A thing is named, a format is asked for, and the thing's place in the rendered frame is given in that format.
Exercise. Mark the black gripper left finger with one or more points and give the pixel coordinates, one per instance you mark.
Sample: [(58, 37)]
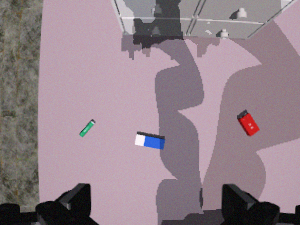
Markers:
[(79, 198)]

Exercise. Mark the red 9v battery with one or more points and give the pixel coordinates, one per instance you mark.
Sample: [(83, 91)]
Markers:
[(248, 124)]

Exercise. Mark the white chest of drawers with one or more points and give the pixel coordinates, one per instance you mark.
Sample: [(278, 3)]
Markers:
[(195, 16)]

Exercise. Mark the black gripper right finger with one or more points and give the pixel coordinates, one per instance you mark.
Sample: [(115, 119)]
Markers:
[(235, 201)]

